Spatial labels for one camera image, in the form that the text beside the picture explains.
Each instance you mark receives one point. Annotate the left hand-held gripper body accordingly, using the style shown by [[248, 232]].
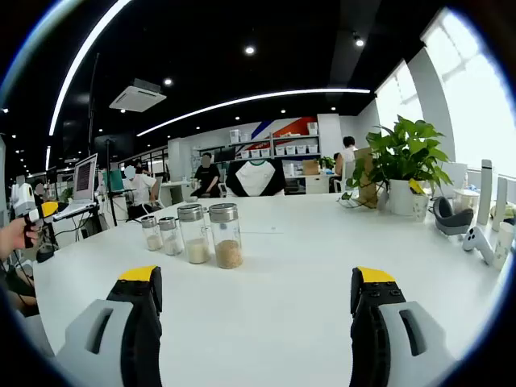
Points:
[[22, 199]]

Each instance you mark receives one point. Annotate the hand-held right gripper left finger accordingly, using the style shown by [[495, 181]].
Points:
[[141, 342]]

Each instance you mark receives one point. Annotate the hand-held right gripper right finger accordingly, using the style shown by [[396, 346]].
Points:
[[371, 342]]

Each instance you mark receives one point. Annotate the small glass seasoning bottle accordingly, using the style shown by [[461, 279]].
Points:
[[171, 244], [152, 242]]

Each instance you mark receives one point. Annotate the large seasoning bottle white powder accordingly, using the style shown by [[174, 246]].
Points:
[[196, 250]]

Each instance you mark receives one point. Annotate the large seasoning bottle brown grains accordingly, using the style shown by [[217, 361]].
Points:
[[227, 254]]

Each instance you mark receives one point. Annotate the tall white bottle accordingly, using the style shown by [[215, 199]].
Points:
[[500, 201], [485, 189]]

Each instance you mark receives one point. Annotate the person's left hand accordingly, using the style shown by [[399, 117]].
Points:
[[14, 238]]

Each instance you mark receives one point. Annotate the small black device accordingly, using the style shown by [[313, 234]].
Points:
[[45, 255]]

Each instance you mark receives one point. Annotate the open laptop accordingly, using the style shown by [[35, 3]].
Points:
[[84, 177]]

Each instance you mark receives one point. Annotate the black tripod pole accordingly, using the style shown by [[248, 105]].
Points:
[[109, 181]]

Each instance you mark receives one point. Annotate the long ceiling light strip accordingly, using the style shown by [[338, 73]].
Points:
[[66, 80], [322, 91]]

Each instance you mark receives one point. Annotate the patterned paper cup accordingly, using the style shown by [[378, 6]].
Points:
[[503, 246], [420, 209]]

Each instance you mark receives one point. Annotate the grey headset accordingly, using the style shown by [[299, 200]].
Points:
[[453, 225]]

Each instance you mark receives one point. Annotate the ceiling air conditioner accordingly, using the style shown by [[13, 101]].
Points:
[[137, 96]]

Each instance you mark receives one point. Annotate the white controller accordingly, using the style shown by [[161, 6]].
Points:
[[475, 240]]

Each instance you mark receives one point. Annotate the yellow tag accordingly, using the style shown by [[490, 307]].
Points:
[[415, 186]]

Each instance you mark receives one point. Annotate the white tub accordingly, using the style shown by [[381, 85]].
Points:
[[467, 199]]

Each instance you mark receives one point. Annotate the brown paper bag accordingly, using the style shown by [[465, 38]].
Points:
[[361, 161]]

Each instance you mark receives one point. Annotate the cardboard box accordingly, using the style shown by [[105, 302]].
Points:
[[310, 168]]

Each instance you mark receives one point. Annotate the small green plant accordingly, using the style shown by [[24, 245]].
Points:
[[328, 162]]

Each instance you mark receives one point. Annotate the green potted plant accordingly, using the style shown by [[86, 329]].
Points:
[[403, 153]]

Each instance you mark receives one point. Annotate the black and white shirt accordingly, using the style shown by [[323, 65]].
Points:
[[255, 177]]

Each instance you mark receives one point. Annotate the row of white storage boxes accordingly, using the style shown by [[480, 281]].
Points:
[[290, 150]]

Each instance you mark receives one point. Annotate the grey wall shelf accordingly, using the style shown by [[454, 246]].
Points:
[[272, 147]]

